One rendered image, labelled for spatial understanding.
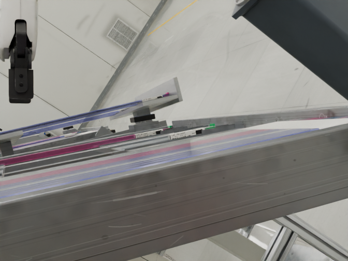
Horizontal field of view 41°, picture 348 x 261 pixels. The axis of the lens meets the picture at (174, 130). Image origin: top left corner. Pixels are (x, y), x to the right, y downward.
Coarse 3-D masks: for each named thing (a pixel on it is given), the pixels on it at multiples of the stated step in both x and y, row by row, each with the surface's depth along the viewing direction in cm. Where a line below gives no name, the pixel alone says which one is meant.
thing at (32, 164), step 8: (208, 128) 77; (160, 136) 74; (168, 136) 74; (120, 144) 72; (128, 144) 72; (136, 144) 73; (144, 144) 73; (80, 152) 70; (88, 152) 70; (96, 152) 71; (104, 152) 71; (112, 152) 71; (40, 160) 68; (48, 160) 68; (56, 160) 69; (64, 160) 69; (72, 160) 69; (0, 168) 66; (8, 168) 66; (16, 168) 67; (24, 168) 67; (32, 168) 67
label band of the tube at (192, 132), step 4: (196, 128) 77; (200, 128) 76; (204, 128) 76; (180, 132) 75; (184, 132) 75; (188, 132) 75; (192, 132) 76; (196, 132) 76; (200, 132) 76; (172, 136) 75; (176, 136) 75; (180, 136) 75; (184, 136) 75
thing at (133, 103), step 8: (128, 104) 123; (136, 104) 123; (88, 112) 118; (96, 112) 119; (104, 112) 120; (56, 120) 115; (64, 120) 116; (72, 120) 118; (16, 128) 112; (24, 128) 112; (32, 128) 113
